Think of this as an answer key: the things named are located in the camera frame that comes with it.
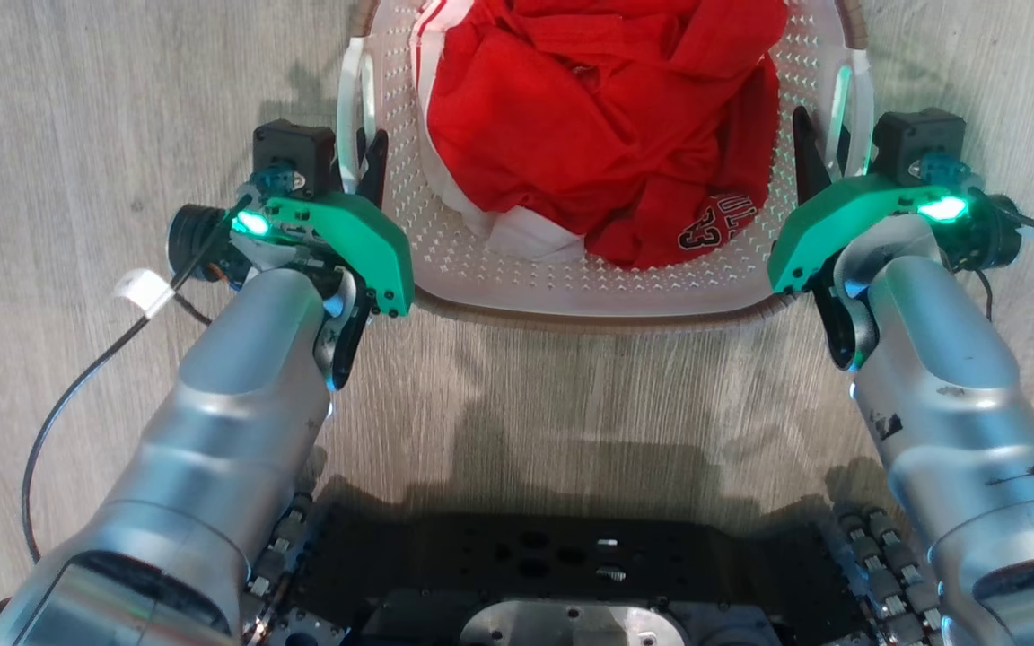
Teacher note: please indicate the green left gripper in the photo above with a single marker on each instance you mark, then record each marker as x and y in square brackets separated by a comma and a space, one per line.
[364, 242]

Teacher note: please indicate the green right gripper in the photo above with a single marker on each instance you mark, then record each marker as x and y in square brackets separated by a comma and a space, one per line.
[827, 224]

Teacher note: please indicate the white perforated laundry basket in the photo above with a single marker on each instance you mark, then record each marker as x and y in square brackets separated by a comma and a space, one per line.
[517, 269]

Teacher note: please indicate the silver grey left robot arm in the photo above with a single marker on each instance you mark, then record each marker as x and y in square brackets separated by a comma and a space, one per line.
[239, 404]

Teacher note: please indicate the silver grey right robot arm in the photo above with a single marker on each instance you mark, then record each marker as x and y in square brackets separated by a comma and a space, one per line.
[939, 359]

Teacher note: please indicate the black wheeled robot base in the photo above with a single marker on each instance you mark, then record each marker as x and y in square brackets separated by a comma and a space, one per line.
[535, 565]

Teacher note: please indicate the red basketball jersey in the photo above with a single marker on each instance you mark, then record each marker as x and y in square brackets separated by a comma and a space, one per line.
[589, 117]

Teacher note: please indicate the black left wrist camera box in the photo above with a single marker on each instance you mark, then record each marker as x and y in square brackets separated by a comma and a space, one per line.
[294, 148]

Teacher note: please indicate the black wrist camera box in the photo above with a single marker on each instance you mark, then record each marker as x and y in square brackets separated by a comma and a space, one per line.
[294, 148]
[916, 135]

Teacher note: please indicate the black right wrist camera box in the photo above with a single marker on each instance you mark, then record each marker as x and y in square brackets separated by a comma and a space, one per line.
[916, 135]

